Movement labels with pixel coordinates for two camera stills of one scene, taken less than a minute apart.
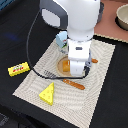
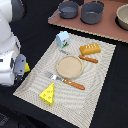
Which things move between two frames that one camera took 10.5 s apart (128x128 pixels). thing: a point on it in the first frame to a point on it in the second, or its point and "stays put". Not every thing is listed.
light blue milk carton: [62, 38] stays put
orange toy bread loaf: [66, 65] to [90, 49]
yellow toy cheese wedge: [47, 94] stays put
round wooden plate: [59, 66] stays put
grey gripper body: [78, 62] to [19, 70]
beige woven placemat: [75, 98] stays put
